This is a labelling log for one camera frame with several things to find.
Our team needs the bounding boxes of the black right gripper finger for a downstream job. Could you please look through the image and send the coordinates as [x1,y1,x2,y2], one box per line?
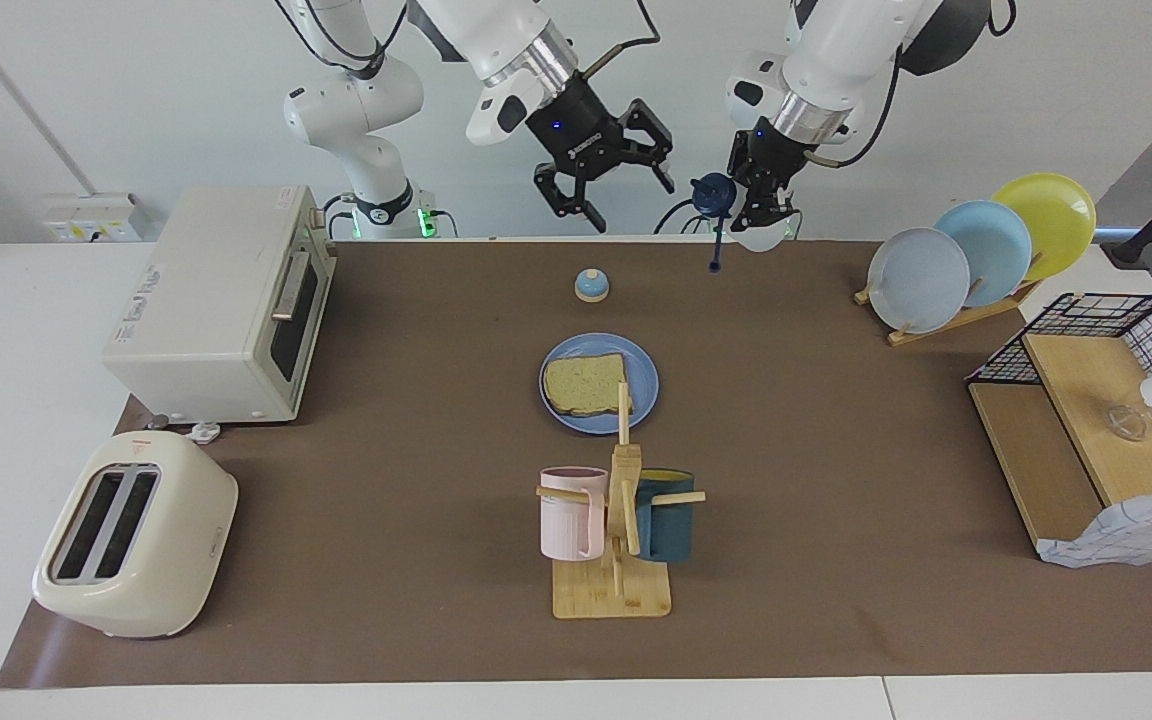
[626,98,677,194]
[534,165,607,234]

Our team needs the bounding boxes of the translucent blue-capped squeeze bottle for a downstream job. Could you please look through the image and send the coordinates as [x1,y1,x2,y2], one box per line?
[689,172,797,274]

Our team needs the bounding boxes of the toasted bread slice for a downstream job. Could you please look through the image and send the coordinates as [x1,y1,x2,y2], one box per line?
[544,352,630,418]

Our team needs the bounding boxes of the grey-blue plate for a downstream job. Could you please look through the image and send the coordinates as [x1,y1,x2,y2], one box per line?
[867,227,971,335]

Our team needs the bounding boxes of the wooden plate rack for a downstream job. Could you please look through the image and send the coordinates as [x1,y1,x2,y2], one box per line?
[853,278,1042,348]

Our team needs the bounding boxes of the blue round plate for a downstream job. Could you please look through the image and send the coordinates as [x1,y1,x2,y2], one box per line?
[539,332,660,436]

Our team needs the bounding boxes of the light blue plate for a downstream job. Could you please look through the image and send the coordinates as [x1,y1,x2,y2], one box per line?
[936,200,1034,309]

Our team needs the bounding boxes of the yellow plate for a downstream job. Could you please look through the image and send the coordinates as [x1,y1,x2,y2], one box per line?
[992,172,1098,284]

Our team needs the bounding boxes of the brown table mat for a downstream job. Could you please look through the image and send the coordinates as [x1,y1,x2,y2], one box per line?
[0,238,1152,691]

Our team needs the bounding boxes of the pink ribbed mug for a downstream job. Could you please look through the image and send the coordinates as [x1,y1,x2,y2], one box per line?
[539,466,609,562]

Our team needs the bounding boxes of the dark teal mug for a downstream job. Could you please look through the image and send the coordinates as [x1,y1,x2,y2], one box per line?
[634,468,697,563]

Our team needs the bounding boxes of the white toaster oven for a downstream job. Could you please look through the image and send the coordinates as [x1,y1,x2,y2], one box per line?
[101,184,338,426]

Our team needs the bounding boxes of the wooden mug tree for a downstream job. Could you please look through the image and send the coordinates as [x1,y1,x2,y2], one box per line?
[536,380,708,621]

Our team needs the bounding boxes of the clear glass item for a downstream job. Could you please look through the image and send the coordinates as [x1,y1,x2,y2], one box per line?
[1101,402,1152,443]

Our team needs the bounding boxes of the white checked cloth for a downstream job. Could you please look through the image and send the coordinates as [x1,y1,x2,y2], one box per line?
[1036,488,1152,570]

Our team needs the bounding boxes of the cream two-slot toaster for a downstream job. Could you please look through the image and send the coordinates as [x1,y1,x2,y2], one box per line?
[32,430,239,640]

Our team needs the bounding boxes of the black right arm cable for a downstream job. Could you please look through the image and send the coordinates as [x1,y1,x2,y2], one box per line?
[576,0,661,77]

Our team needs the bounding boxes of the wooden shelf with wire basket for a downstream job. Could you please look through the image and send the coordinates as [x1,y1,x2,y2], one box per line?
[966,292,1152,561]

